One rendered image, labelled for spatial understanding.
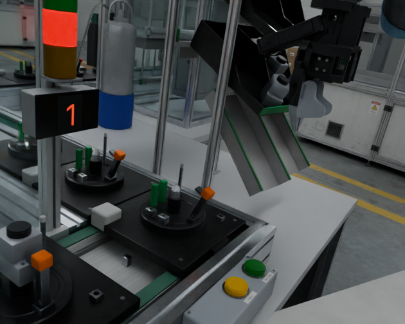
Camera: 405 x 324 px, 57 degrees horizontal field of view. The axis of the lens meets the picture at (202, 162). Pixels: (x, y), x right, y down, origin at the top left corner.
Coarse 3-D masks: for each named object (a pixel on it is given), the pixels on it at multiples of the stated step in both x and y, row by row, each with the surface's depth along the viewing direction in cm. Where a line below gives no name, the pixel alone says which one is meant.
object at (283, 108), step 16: (208, 32) 92; (224, 32) 101; (240, 32) 100; (208, 48) 93; (240, 48) 101; (256, 48) 98; (208, 64) 94; (240, 64) 102; (256, 64) 99; (240, 80) 95; (256, 80) 99; (240, 96) 88; (256, 96) 92; (256, 112) 86; (272, 112) 89
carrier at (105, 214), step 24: (168, 192) 92; (96, 216) 76; (120, 216) 78; (144, 216) 76; (168, 216) 75; (120, 240) 73; (144, 240) 72; (168, 240) 73; (192, 240) 74; (216, 240) 75; (168, 264) 67; (192, 264) 68
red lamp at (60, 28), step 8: (48, 16) 55; (56, 16) 55; (64, 16) 56; (72, 16) 57; (48, 24) 56; (56, 24) 56; (64, 24) 56; (72, 24) 57; (48, 32) 56; (56, 32) 56; (64, 32) 56; (72, 32) 57; (48, 40) 57; (56, 40) 57; (64, 40) 57; (72, 40) 58
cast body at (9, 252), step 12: (12, 228) 49; (24, 228) 49; (0, 240) 49; (12, 240) 48; (24, 240) 49; (36, 240) 50; (0, 252) 49; (12, 252) 48; (24, 252) 49; (36, 252) 51; (0, 264) 50; (12, 264) 48; (24, 264) 49; (12, 276) 49; (24, 276) 49
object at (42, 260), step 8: (32, 256) 47; (40, 256) 47; (48, 256) 48; (32, 264) 48; (40, 264) 47; (48, 264) 48; (40, 272) 48; (48, 272) 49; (40, 280) 48; (48, 280) 49; (40, 288) 49; (48, 288) 50; (40, 296) 49; (48, 296) 50; (40, 304) 50
